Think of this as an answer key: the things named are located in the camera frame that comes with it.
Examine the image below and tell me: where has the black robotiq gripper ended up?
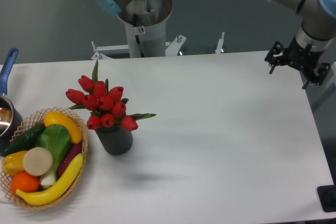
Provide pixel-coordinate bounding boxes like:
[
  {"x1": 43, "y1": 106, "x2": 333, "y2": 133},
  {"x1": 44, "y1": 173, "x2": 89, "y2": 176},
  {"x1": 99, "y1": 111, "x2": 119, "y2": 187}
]
[{"x1": 264, "y1": 37, "x2": 331, "y2": 89}]

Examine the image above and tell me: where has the orange fruit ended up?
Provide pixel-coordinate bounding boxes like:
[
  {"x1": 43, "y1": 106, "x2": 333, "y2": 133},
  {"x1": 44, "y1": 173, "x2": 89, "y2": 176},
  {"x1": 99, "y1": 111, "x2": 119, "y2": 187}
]
[{"x1": 10, "y1": 172, "x2": 40, "y2": 195}]

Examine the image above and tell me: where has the dark grey ribbed vase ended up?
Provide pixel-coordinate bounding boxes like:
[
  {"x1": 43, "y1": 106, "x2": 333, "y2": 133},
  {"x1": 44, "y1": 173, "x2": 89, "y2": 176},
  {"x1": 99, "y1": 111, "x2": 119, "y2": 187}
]
[{"x1": 96, "y1": 126, "x2": 133, "y2": 155}]

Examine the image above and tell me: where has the green cucumber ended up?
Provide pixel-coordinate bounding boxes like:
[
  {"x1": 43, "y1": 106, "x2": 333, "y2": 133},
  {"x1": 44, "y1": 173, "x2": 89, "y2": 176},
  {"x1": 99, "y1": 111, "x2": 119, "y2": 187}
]
[{"x1": 1, "y1": 123, "x2": 46, "y2": 157}]

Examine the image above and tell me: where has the red tulip bouquet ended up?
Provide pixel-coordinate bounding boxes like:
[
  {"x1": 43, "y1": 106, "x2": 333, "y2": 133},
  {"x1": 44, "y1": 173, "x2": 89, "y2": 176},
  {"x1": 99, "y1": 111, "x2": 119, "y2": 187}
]
[{"x1": 66, "y1": 61, "x2": 156, "y2": 131}]

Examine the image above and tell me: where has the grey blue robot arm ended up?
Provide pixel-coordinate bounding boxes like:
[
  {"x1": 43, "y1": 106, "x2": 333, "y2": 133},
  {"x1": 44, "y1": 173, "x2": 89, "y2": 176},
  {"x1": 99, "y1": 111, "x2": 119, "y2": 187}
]
[{"x1": 95, "y1": 0, "x2": 335, "y2": 86}]

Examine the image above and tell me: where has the blue handled saucepan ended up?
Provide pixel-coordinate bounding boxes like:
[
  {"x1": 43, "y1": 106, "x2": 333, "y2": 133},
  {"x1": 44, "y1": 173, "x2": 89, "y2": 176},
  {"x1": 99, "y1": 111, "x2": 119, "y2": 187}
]
[{"x1": 1, "y1": 48, "x2": 23, "y2": 152}]

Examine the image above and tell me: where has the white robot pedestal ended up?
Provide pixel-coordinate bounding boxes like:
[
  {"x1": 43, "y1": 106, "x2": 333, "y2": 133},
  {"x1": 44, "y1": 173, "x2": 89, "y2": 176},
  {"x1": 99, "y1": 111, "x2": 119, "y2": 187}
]
[{"x1": 90, "y1": 0, "x2": 226, "y2": 60}]

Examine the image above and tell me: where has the woven wicker basket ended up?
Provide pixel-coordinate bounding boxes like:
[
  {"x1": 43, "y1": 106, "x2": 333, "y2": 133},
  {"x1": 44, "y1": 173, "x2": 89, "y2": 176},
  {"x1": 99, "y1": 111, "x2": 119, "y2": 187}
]
[{"x1": 1, "y1": 108, "x2": 89, "y2": 211}]

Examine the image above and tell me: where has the beige round bun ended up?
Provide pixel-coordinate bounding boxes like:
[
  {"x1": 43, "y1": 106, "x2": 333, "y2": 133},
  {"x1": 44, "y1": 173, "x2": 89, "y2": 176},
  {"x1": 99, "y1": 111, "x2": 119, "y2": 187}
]
[{"x1": 23, "y1": 147, "x2": 53, "y2": 176}]

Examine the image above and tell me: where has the purple eggplant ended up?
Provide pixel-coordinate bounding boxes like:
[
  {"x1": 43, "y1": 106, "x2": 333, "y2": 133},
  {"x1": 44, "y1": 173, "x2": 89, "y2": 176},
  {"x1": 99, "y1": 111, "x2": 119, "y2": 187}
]
[{"x1": 57, "y1": 143, "x2": 82, "y2": 178}]

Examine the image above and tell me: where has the yellow banana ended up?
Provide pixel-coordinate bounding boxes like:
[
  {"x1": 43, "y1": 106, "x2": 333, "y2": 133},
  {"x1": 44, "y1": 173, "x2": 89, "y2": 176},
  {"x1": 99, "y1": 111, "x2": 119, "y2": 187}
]
[{"x1": 16, "y1": 153, "x2": 84, "y2": 206}]

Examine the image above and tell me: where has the black box at table edge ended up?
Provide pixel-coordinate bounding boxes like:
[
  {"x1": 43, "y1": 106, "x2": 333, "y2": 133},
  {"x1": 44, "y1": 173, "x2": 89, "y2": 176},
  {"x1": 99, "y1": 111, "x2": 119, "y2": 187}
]
[{"x1": 317, "y1": 185, "x2": 335, "y2": 212}]

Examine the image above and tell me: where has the yellow bell pepper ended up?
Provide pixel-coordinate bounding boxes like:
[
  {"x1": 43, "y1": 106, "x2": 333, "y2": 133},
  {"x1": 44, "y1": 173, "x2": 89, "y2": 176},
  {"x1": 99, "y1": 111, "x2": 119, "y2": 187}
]
[{"x1": 2, "y1": 151, "x2": 28, "y2": 176}]

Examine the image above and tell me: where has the green bok choy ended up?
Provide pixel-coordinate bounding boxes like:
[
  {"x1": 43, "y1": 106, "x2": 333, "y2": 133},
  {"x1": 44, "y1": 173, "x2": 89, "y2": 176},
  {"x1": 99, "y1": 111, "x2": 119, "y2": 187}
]
[{"x1": 35, "y1": 124, "x2": 71, "y2": 188}]

